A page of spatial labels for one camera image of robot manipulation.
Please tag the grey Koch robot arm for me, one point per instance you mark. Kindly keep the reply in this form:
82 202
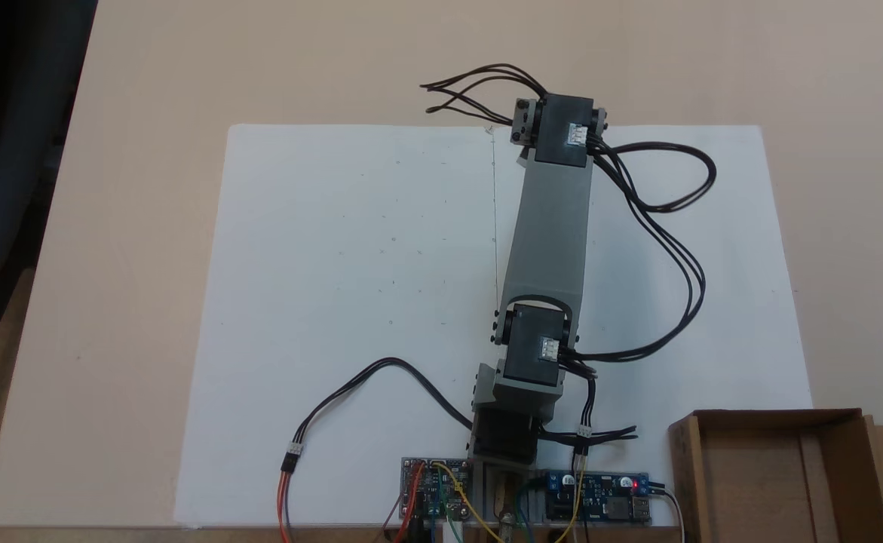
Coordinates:
550 226

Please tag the white paper sheet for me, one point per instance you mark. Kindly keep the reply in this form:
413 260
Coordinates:
335 264

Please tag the dark circuit board with connectors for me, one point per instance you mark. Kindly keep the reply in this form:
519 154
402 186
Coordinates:
430 490

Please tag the blue circuit board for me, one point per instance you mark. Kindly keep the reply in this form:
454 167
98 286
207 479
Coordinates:
599 494

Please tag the brown cardboard box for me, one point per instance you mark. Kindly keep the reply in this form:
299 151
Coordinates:
758 483

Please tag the dark office chair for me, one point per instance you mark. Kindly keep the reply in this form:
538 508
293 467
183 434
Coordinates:
11 113

